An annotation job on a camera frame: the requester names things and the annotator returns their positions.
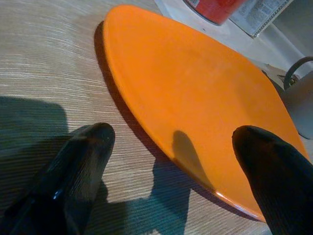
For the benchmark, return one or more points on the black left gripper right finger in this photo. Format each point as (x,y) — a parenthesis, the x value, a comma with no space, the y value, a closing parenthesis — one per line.
(278,181)

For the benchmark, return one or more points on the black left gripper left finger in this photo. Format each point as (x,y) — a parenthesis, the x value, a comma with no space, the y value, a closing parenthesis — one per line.
(73,183)

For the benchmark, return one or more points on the orange round plate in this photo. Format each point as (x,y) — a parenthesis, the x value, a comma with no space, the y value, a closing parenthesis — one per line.
(183,85)

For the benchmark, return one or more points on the grey metal pot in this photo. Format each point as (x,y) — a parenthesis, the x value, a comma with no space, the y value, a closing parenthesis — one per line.
(300,102)

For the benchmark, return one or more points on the white printed flour bag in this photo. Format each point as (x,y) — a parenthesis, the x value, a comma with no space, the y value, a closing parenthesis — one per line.
(256,14)

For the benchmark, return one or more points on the red plastic bowl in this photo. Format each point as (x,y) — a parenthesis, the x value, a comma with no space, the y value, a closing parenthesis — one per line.
(215,9)

